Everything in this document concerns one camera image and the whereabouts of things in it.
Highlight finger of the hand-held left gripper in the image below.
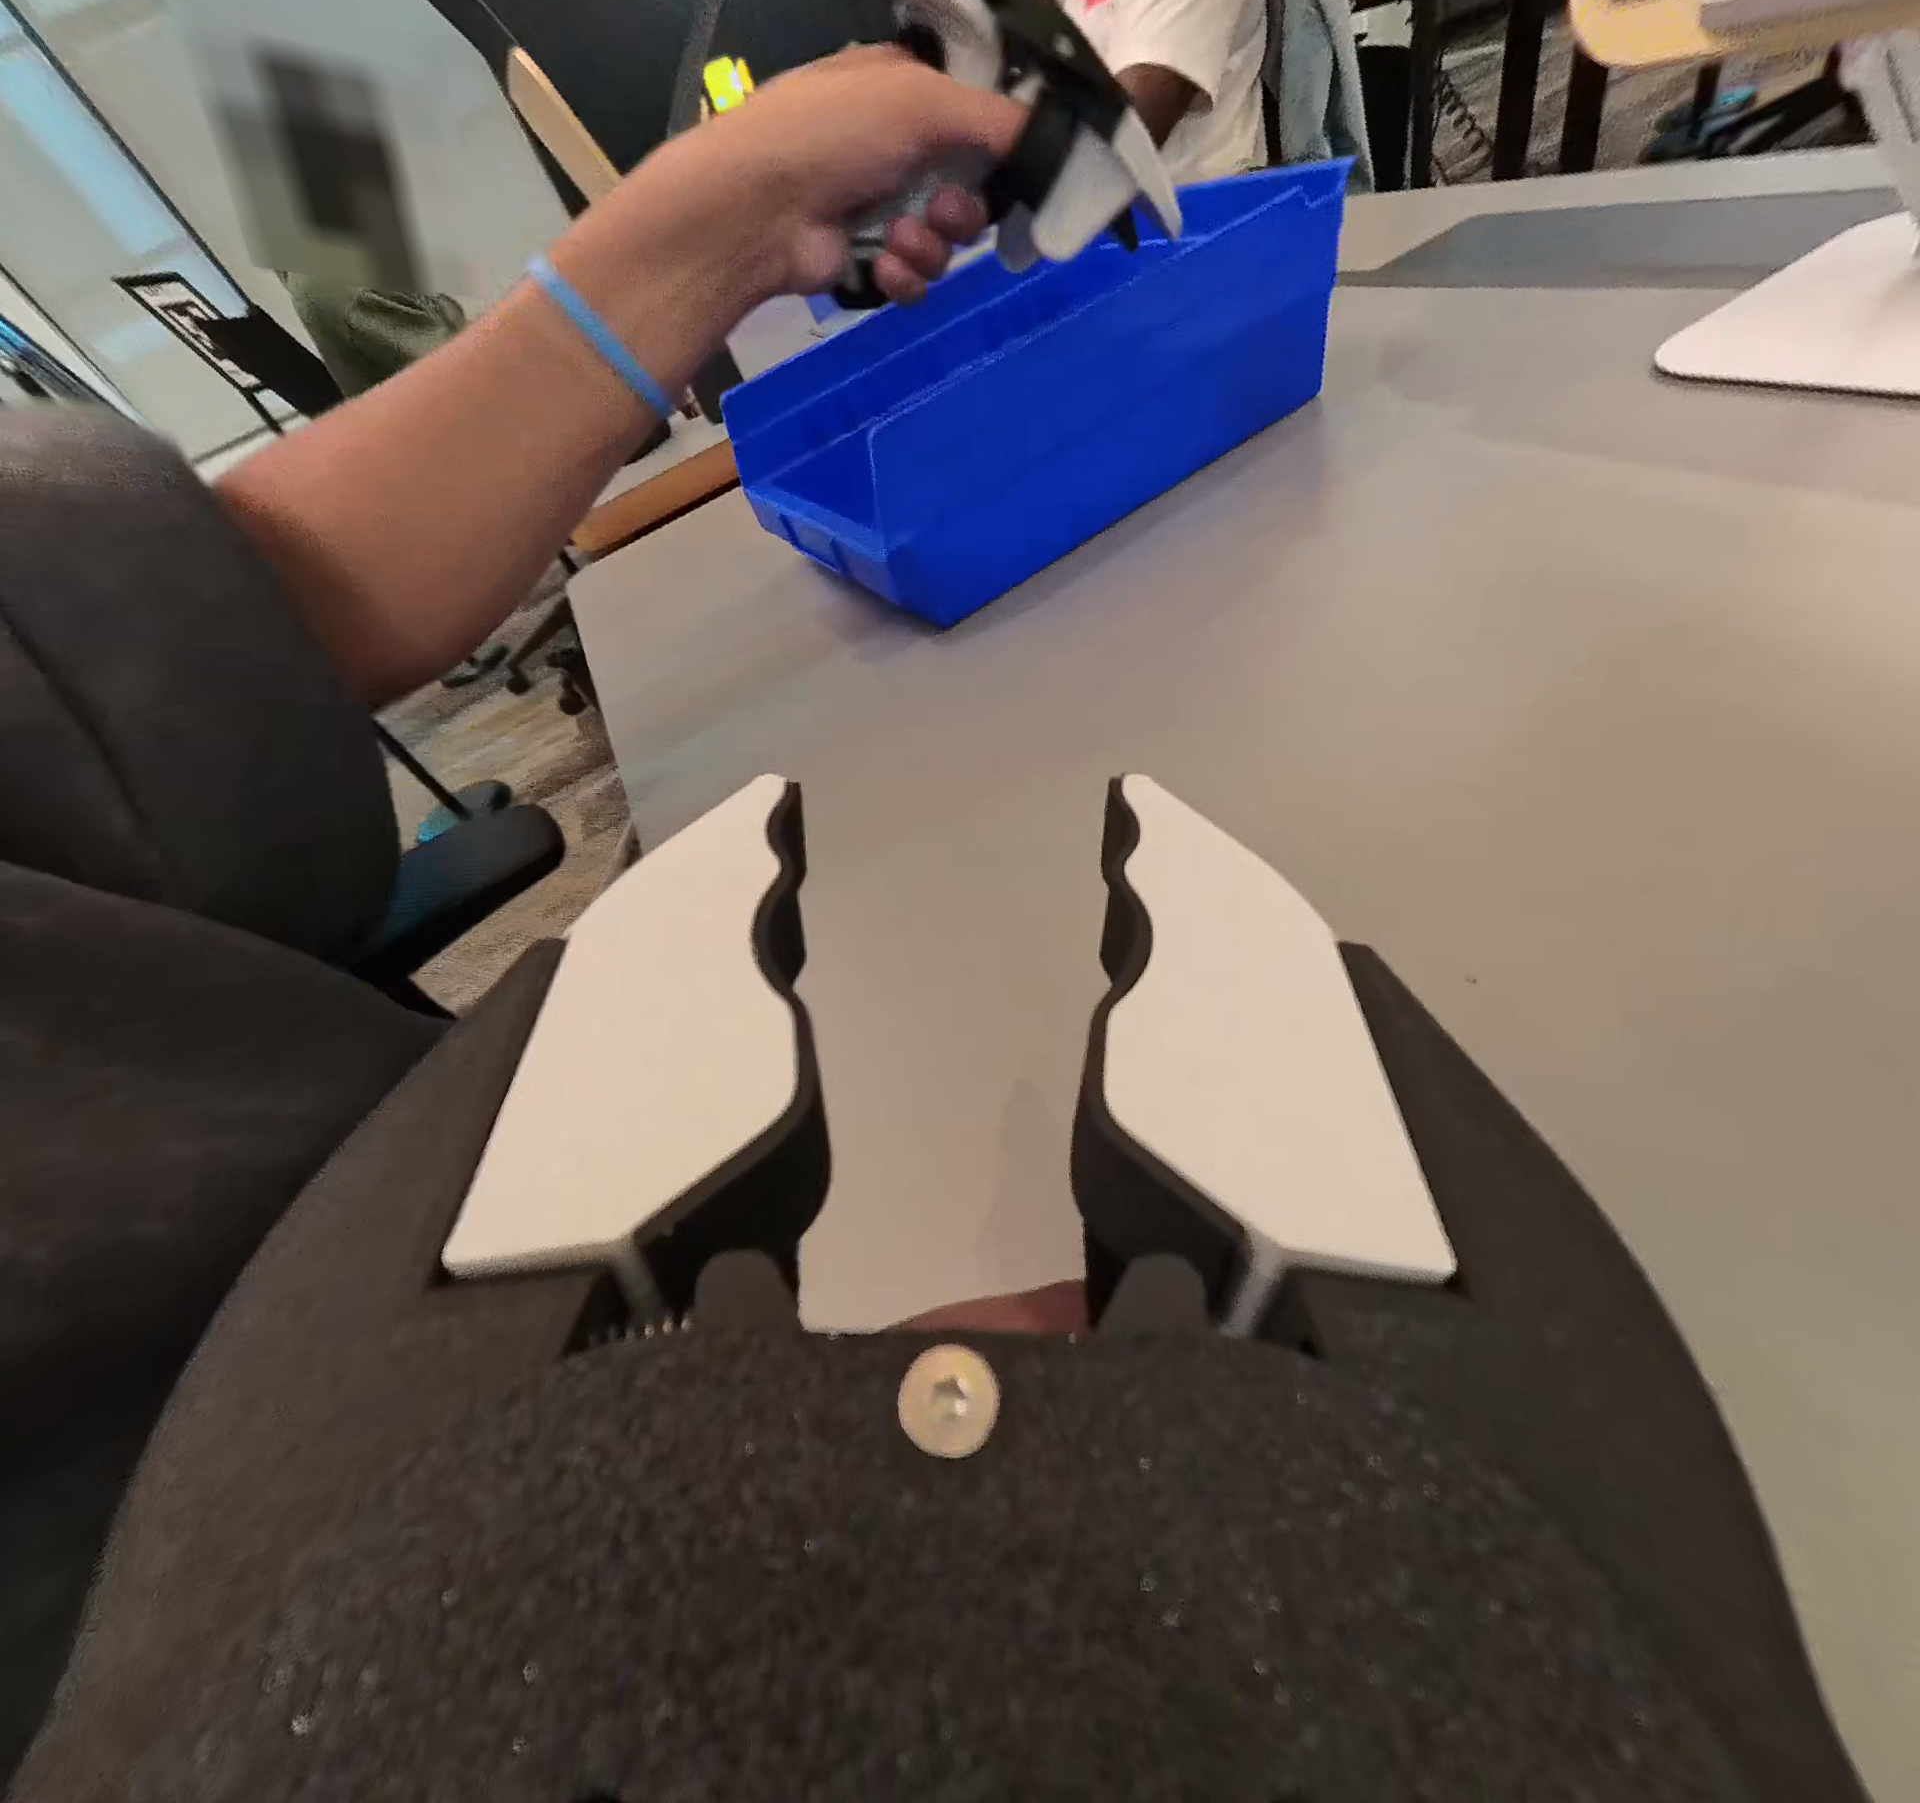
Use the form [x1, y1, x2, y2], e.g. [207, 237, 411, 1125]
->
[1025, 135, 1141, 269]
[1115, 119, 1190, 247]

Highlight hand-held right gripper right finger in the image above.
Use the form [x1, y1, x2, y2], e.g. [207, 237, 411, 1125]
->
[1072, 771, 1461, 1336]

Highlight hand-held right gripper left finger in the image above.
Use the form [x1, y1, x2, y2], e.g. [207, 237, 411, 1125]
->
[438, 775, 832, 1330]

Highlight blue plastic bin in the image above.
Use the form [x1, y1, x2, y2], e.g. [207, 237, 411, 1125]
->
[720, 157, 1357, 629]

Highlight person's left forearm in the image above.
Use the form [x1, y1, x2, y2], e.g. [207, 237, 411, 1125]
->
[216, 257, 679, 709]

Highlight dark grey desk mat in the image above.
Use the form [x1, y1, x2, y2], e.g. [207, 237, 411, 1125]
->
[1342, 189, 1900, 289]

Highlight grey desk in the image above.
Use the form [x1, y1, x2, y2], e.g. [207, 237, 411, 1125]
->
[567, 153, 1920, 1788]

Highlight person's left hand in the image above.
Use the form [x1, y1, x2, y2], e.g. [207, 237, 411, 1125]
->
[593, 39, 1039, 407]

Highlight blue denim jacket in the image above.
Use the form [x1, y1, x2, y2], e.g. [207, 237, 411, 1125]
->
[1267, 0, 1374, 191]

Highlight black office chair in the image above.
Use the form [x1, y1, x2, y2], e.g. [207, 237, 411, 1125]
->
[353, 801, 570, 1009]

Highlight black wheeled chair base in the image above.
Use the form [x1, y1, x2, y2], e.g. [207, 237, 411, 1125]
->
[450, 587, 602, 717]

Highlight blue wristband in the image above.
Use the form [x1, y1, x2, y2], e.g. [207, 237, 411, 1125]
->
[523, 255, 680, 421]

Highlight person's grey sweatshirt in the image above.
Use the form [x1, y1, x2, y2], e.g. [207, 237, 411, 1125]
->
[0, 399, 453, 1774]

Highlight white tablet stand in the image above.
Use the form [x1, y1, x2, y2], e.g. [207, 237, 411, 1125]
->
[1652, 33, 1920, 401]

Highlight black white marker sign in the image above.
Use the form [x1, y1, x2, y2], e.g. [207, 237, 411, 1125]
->
[112, 269, 348, 419]

